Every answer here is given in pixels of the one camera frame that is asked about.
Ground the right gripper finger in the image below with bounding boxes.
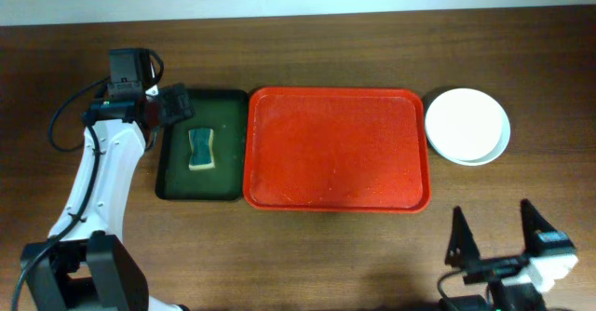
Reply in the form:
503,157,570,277
521,198,554,255
444,206,481,269

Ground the green and yellow sponge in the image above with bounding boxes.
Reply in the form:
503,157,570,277
188,128,215,171

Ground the light blue plate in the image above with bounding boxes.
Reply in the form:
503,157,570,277
427,111,511,167

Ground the white plate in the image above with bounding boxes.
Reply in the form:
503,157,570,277
425,88,505,160

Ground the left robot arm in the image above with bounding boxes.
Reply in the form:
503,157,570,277
17,84,195,310

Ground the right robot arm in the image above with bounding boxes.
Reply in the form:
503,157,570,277
437,199,578,311

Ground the dark green rectangular tray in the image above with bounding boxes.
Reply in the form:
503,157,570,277
155,89,248,201

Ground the red plastic tray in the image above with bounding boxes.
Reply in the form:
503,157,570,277
243,87,431,213

